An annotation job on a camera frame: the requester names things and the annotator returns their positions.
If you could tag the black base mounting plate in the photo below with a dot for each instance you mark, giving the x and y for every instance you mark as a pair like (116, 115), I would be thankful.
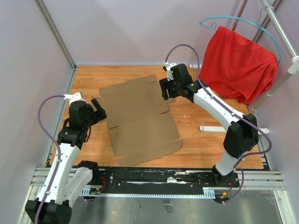
(153, 181)

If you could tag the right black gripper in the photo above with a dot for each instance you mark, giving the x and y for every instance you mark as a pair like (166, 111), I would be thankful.
(165, 84)

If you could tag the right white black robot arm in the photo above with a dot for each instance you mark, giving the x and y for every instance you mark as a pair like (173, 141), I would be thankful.
(241, 133)

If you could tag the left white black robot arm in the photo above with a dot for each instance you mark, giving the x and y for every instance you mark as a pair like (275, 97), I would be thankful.
(63, 158)

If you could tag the white clothes rack stand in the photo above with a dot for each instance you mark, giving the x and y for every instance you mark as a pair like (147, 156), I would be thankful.
(275, 70)

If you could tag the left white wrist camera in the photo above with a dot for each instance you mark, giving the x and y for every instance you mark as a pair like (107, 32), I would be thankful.
(74, 96)

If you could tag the red cloth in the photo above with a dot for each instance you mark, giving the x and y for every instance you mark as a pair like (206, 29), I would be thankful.
(238, 67)

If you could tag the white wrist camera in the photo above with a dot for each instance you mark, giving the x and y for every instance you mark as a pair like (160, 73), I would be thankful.
(74, 96)
(167, 66)

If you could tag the brown cardboard box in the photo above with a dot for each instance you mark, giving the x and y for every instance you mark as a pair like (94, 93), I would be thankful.
(140, 125)

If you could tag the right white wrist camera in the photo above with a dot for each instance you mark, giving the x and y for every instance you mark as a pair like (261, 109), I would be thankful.
(167, 66)

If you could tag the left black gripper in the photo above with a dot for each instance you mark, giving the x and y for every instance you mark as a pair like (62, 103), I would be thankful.
(98, 115)

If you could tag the aluminium rail frame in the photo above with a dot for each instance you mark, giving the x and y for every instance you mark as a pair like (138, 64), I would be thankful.
(255, 180)

